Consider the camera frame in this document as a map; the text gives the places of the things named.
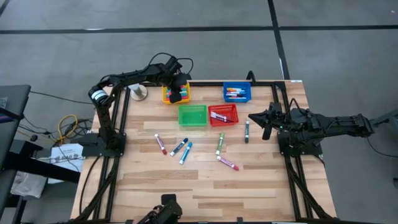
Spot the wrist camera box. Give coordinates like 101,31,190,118
164,57,183,73
269,101,283,115

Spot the yellow plastic basket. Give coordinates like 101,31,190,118
161,82,191,105

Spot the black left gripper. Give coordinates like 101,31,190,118
161,70,192,105

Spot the yellow cable coil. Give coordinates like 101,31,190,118
57,114,78,144

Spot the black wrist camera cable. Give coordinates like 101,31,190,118
147,52,194,75
285,98,310,121

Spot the white paper sheet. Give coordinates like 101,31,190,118
48,143,85,184

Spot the blue plastic basket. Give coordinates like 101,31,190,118
223,81,252,103

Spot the red marker cap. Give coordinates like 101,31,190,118
154,133,168,156

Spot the pink Expo marker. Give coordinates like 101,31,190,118
216,155,240,172

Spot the grey metal stand leg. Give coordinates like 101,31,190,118
369,108,398,128

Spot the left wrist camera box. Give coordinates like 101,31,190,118
164,57,183,73

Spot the teal Expo marker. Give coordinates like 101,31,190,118
178,141,193,166

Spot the red plastic basket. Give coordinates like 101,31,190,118
207,104,239,128

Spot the white crumpled bag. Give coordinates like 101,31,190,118
11,170,47,199

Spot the black side desk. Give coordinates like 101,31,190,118
0,84,81,224

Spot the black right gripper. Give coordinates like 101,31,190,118
248,108,295,141

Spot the bulb lamp with brass base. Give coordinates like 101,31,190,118
129,83,149,102

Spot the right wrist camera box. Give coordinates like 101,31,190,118
269,101,283,115

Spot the black floor cable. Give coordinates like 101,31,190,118
366,119,398,159
29,90,97,106

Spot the green plastic basket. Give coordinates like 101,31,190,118
178,105,208,128

